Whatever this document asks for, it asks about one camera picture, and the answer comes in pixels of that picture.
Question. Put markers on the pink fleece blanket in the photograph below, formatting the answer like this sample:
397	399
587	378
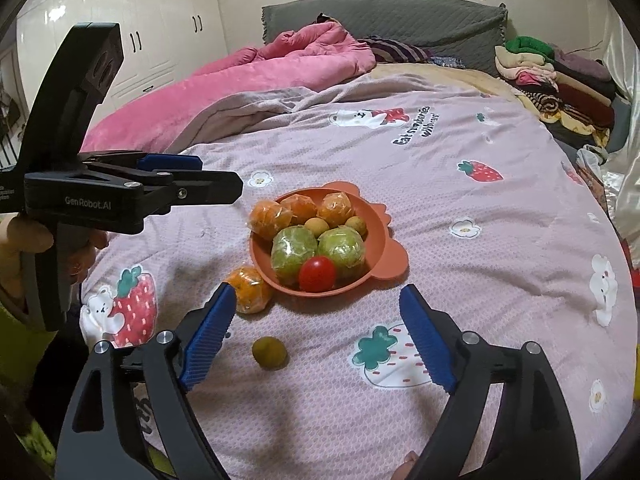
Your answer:
225	85

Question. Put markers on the cream satin curtain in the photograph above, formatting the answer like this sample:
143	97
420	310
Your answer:
625	185

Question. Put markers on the green patterned clothing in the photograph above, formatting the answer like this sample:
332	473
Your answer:
30	440

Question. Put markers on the brown longan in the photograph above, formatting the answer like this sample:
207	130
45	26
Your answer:
356	224
316	225
269	353

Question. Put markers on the large green fruit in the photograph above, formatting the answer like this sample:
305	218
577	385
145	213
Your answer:
294	254

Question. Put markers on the orange bear-shaped bowl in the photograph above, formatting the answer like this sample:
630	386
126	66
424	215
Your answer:
385	255

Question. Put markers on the small green fruit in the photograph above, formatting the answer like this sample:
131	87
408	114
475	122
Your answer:
342	249

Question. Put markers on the pile of folded clothes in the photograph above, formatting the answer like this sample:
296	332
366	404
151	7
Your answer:
560	85

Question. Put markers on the pink strawberry-print quilt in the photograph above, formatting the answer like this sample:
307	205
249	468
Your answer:
450	210

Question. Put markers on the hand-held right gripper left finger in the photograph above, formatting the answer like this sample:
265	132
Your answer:
210	335

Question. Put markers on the grey quilted headboard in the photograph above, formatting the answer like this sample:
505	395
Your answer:
400	20

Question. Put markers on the red cherry tomato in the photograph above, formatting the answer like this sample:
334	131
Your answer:
317	273

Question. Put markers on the white wardrobe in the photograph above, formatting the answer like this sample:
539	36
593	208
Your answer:
150	0

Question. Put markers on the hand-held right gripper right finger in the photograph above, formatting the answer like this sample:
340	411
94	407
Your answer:
425	335

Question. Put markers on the beige blanket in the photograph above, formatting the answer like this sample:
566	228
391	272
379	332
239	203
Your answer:
450	77

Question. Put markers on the plastic-wrapped orange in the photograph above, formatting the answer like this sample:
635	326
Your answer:
300	208
270	219
336	208
248	290

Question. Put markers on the person's left hand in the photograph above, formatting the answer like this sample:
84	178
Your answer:
25	235

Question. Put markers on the dark striped cloth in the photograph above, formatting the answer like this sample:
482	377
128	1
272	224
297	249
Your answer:
395	51

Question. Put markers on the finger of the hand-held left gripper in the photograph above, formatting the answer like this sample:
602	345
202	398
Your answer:
170	161
210	187

